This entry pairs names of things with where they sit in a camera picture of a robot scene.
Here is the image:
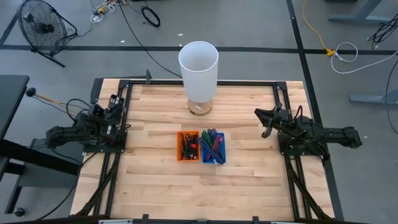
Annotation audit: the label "black desk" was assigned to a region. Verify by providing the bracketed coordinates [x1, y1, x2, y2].
[0, 74, 81, 215]

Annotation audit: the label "black cable bundle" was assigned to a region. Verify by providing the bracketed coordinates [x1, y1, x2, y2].
[368, 18, 398, 50]

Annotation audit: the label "white floor cable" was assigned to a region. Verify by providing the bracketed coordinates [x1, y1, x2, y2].
[330, 42, 398, 75]

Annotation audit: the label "orange plastic basket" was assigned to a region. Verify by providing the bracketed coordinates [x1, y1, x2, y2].
[176, 130, 200, 163]

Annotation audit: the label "pink black braided cable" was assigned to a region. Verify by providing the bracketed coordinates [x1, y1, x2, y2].
[211, 133, 224, 155]

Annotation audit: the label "grey desk foot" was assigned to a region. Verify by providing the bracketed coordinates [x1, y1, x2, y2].
[348, 88, 398, 105]

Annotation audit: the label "silver metal bracket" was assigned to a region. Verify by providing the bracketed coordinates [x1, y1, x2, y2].
[98, 219, 134, 224]

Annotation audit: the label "white power strip cables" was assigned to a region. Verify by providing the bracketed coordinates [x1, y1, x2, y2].
[90, 0, 127, 24]

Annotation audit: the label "grey desk frame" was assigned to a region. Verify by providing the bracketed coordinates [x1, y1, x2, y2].
[328, 0, 398, 26]

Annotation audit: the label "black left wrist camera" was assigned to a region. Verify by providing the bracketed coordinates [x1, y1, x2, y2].
[90, 104, 105, 118]

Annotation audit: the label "yellow extension cord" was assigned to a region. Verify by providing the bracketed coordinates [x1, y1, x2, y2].
[302, 0, 337, 58]

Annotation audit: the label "black-knobbed yellow stick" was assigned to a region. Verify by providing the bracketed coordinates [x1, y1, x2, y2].
[25, 87, 65, 107]

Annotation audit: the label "coiled black floor cable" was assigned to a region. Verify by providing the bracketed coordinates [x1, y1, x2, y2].
[140, 5, 162, 28]

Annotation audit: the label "black usb cable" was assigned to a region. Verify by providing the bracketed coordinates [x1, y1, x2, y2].
[182, 132, 193, 159]
[178, 133, 189, 160]
[185, 133, 199, 159]

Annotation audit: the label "purple black braided cable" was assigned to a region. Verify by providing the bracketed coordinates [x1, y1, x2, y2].
[198, 138, 223, 162]
[198, 136, 225, 165]

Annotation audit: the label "grey floor plate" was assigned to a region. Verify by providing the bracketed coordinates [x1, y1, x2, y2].
[18, 138, 85, 189]

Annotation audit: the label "long black floor cable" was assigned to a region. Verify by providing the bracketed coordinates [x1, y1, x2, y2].
[119, 0, 183, 78]

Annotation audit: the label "green black braided cable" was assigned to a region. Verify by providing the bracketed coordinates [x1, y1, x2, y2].
[200, 130, 220, 159]
[201, 128, 218, 144]

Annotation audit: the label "black floor fan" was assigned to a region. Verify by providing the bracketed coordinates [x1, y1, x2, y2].
[17, 0, 78, 68]

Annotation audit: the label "thin black floor cable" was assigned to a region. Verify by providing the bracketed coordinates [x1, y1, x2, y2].
[384, 58, 398, 135]

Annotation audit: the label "blue plastic basket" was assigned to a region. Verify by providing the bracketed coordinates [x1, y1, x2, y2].
[199, 129, 226, 165]

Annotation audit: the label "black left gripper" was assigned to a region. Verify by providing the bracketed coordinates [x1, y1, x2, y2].
[102, 94, 124, 137]

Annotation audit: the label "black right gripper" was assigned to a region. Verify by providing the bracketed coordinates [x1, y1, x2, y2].
[254, 105, 295, 139]

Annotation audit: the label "white lamp with wooden base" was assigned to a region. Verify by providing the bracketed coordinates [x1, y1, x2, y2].
[178, 40, 220, 117]

